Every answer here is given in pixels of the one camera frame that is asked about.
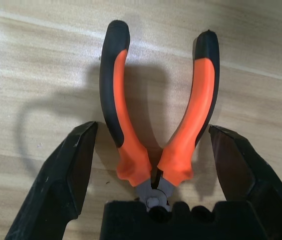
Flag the orange black needle-nose pliers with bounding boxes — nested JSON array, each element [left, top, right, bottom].
[[99, 19, 221, 208]]

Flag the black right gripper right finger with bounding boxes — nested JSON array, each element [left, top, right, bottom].
[[208, 124, 282, 240]]

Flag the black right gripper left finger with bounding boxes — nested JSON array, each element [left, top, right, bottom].
[[4, 120, 99, 240]]

